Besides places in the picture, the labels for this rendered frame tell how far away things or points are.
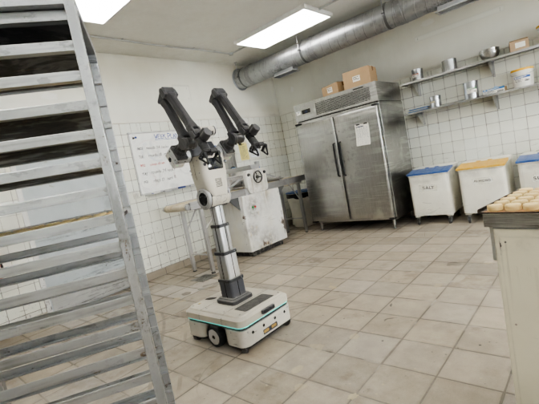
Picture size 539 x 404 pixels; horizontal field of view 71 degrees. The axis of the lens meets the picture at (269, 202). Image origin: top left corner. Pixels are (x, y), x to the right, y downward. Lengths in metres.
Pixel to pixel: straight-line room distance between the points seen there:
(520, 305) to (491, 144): 4.39
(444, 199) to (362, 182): 1.10
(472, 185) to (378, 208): 1.22
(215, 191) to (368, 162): 3.16
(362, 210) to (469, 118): 1.91
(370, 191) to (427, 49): 2.18
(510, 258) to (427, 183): 3.95
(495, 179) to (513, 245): 3.72
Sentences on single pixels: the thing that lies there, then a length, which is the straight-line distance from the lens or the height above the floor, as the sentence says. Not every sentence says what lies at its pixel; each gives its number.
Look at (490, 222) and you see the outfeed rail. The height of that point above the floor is 0.86.
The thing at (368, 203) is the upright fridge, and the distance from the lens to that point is 5.57.
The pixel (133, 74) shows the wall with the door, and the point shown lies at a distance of 5.65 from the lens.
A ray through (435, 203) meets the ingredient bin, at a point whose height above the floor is 0.29.
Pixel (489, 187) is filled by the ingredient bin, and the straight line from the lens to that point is 5.30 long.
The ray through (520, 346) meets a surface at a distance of 1.73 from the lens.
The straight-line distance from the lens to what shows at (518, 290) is 1.63.
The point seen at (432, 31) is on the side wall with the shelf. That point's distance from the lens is 6.18.
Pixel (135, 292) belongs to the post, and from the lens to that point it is 1.30.
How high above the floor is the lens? 1.22
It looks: 6 degrees down
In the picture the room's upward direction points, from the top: 11 degrees counter-clockwise
